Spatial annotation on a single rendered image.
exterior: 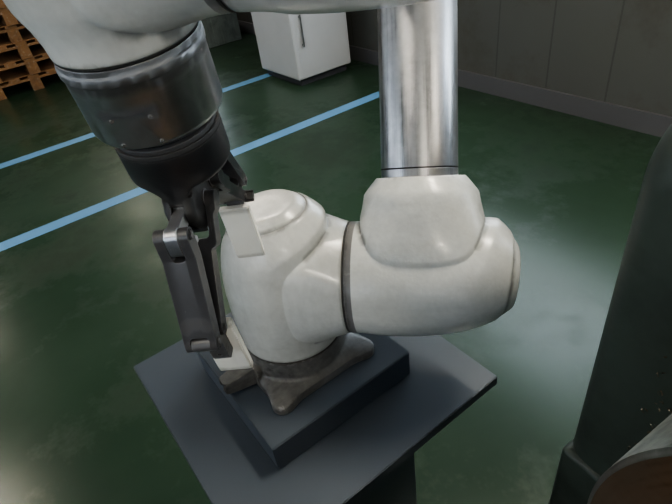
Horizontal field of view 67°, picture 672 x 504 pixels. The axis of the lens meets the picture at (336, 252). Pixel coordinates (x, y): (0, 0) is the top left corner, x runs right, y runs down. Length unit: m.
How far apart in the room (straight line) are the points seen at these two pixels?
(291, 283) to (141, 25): 0.41
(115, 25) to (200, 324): 0.20
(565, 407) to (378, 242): 1.26
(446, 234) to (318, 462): 0.37
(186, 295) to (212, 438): 0.48
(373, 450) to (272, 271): 0.30
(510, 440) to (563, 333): 0.50
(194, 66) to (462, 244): 0.39
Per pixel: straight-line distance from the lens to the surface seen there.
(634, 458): 0.32
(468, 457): 1.65
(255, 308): 0.67
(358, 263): 0.63
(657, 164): 0.42
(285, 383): 0.77
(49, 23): 0.31
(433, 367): 0.86
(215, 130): 0.36
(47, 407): 2.18
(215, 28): 6.36
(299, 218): 0.63
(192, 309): 0.38
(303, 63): 4.49
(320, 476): 0.76
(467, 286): 0.63
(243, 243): 0.54
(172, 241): 0.36
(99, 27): 0.30
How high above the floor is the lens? 1.40
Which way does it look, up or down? 36 degrees down
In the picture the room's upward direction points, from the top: 9 degrees counter-clockwise
